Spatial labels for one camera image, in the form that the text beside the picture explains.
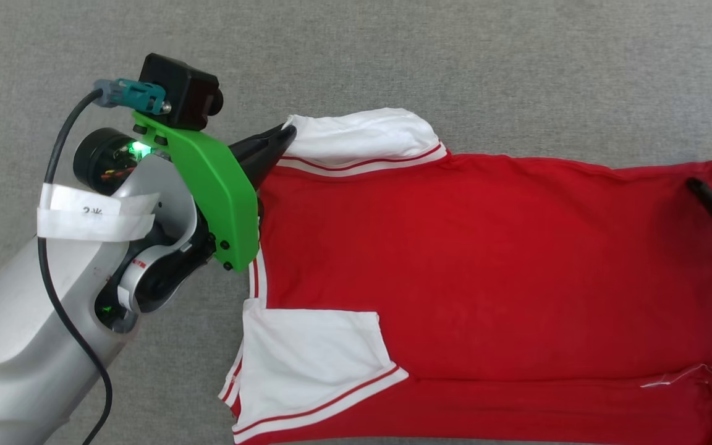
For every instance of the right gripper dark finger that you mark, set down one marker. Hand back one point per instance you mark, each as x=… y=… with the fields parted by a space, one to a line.
x=705 y=196

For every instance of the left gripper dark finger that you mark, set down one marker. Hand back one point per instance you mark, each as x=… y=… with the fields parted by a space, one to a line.
x=263 y=164
x=257 y=143

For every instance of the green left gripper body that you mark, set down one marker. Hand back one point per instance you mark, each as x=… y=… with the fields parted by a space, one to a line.
x=220 y=191

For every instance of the red white basketball jersey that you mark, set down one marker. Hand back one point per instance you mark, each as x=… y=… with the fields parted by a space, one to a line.
x=486 y=259

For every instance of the white paper label tape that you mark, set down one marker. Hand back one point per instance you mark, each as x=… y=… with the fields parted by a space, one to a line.
x=84 y=222

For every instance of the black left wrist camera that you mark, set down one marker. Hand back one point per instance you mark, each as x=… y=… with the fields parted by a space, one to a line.
x=180 y=93

